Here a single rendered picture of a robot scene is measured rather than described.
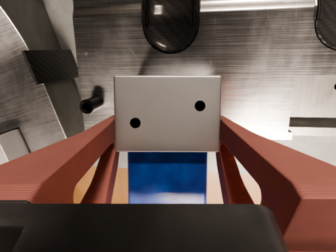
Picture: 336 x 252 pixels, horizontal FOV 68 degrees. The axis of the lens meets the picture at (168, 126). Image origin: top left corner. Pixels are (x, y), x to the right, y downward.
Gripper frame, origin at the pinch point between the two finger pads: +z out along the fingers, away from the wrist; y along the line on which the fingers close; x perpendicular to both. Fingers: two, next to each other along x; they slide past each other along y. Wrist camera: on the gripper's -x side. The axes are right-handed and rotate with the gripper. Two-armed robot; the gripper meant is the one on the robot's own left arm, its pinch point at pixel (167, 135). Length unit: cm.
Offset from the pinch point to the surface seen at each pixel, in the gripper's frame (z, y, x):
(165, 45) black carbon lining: 7.3, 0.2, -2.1
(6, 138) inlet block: 7.8, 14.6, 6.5
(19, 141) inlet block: 8.6, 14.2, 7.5
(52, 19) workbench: 18.2, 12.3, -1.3
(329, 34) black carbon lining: 6.2, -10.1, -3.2
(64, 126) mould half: 9.5, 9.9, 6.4
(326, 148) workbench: 9.9, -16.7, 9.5
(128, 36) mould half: 7.6, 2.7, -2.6
